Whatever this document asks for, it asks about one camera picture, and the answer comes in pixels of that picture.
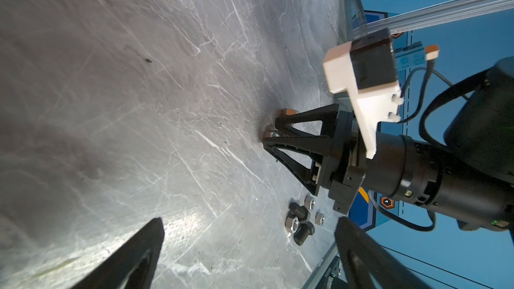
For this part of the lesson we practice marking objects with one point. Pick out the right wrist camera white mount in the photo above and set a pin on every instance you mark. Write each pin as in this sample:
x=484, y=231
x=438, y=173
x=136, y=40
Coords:
x=367, y=70

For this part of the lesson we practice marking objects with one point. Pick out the large silver hex nut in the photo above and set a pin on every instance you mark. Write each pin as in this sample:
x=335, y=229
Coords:
x=271, y=132

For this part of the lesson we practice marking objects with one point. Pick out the grey plastic organizer box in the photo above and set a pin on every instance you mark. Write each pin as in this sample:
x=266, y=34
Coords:
x=351, y=20

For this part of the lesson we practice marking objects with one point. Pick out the black bolt lower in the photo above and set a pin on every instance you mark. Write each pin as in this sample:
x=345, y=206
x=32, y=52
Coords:
x=305, y=230

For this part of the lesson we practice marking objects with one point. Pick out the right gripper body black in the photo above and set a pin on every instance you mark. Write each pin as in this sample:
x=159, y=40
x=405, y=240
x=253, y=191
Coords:
x=346, y=152

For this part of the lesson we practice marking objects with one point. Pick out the silver nut middle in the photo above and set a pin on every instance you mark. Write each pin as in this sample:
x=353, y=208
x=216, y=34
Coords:
x=309, y=203

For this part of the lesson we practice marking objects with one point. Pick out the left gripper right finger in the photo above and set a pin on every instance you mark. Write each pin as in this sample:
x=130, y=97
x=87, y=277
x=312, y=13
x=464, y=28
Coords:
x=366, y=263

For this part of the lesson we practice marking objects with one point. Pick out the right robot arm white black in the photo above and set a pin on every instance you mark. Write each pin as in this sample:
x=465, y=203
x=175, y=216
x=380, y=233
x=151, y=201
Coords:
x=461, y=167

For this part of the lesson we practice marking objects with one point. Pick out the silver hex bolt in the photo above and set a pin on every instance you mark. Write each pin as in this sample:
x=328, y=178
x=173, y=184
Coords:
x=288, y=112

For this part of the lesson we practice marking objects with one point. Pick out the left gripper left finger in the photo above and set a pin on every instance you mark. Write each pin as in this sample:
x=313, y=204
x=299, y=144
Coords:
x=134, y=264

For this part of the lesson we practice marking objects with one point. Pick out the right aluminium frame post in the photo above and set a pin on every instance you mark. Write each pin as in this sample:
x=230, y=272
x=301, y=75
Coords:
x=438, y=14

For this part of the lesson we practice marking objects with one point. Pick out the silver nut lower right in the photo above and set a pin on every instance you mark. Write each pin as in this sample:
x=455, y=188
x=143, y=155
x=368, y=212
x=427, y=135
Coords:
x=319, y=218

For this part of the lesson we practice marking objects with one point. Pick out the black bolt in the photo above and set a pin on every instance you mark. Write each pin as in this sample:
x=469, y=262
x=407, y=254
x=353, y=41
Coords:
x=305, y=230
x=301, y=212

